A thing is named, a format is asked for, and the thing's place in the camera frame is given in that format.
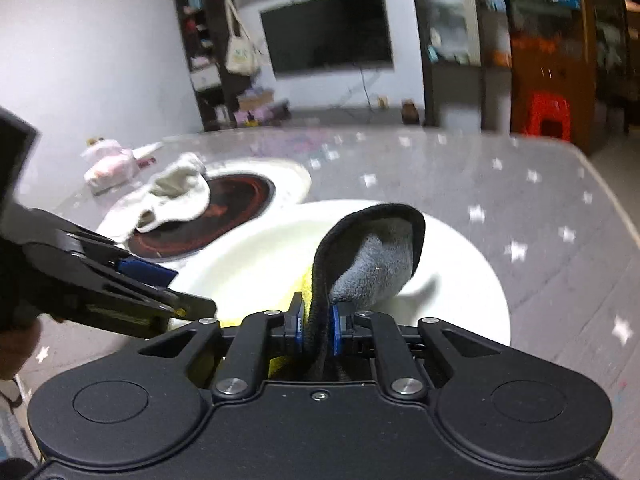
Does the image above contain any grey star tablecloth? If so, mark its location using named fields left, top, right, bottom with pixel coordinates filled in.
left=15, top=126, right=640, bottom=411

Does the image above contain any yellow grey cleaning cloth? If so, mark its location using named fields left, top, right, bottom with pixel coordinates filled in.
left=267, top=203, right=427, bottom=383

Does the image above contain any wooden cabinet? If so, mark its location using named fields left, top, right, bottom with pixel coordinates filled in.
left=500, top=0, right=602, bottom=157

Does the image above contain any pink tissue pack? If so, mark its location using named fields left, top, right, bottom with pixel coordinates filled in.
left=82, top=138, right=139, bottom=194

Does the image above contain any black television cable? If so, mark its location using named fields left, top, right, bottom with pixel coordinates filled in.
left=357, top=65, right=381, bottom=110

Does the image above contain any black round induction cooktop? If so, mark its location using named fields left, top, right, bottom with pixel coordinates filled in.
left=127, top=173, right=276, bottom=262

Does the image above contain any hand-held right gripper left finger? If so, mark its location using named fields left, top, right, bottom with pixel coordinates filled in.
left=137, top=292, right=306, bottom=402

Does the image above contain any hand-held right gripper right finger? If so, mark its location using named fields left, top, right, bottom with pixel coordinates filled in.
left=330, top=304, right=503, bottom=402

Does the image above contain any red and white plate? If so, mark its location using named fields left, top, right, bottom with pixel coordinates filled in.
left=97, top=156, right=313, bottom=265

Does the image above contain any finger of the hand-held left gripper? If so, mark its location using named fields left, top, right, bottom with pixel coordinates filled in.
left=27, top=247, right=217, bottom=339
left=47, top=215, right=179, bottom=293

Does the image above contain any dark open shelf unit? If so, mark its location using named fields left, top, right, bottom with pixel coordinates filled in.
left=169, top=0, right=237, bottom=132

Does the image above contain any red plastic stool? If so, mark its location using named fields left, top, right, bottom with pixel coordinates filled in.
left=522, top=90, right=572, bottom=141

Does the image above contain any stack of cardboard boxes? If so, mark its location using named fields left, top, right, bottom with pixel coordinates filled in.
left=234, top=88, right=292, bottom=127

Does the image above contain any wall television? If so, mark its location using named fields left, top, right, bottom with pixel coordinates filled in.
left=259, top=0, right=394, bottom=79

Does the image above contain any glass door cabinet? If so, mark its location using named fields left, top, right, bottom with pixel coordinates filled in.
left=409, top=0, right=512, bottom=134

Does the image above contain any cream tote bag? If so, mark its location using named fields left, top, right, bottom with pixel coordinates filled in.
left=223, top=0, right=261, bottom=75

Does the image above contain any person's left hand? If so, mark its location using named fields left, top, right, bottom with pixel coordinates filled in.
left=0, top=318, right=43, bottom=381

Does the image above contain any grey white towel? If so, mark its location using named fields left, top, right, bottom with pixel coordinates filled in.
left=96, top=152, right=211, bottom=242

